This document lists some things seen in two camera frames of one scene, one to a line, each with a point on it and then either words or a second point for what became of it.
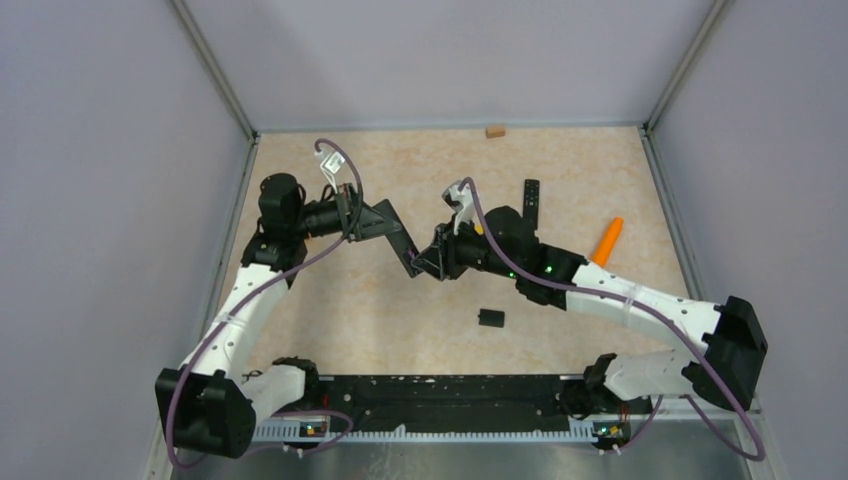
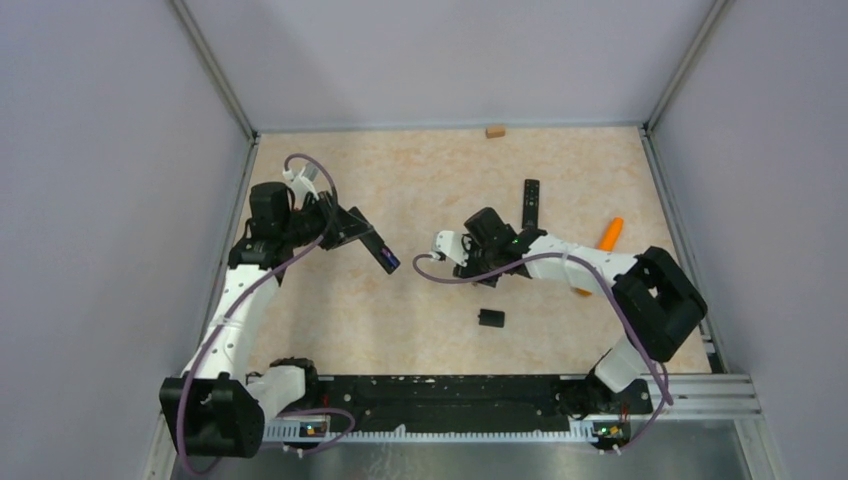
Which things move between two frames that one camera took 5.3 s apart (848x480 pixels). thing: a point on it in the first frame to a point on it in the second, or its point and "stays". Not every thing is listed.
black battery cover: x=491 y=318 stays
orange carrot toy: x=607 y=242 stays
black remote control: x=400 y=239 to x=375 y=242
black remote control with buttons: x=531 y=201 stays
